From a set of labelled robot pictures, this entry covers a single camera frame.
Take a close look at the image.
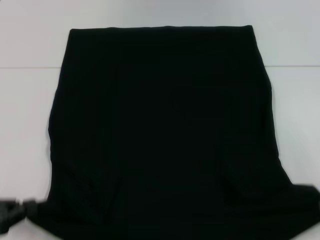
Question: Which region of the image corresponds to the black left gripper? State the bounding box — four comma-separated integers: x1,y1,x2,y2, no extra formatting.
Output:
0,198,40,227

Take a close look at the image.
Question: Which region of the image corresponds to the black t-shirt with white print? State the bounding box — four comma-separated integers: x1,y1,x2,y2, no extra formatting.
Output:
26,24,320,240

